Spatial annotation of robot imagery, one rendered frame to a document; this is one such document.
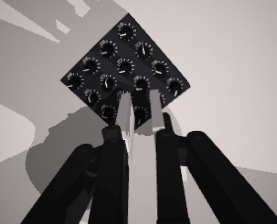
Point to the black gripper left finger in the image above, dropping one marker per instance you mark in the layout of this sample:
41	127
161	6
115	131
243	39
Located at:
66	198

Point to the black knob box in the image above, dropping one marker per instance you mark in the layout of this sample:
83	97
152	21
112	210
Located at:
105	69

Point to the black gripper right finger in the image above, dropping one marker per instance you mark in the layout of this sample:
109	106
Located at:
232	199

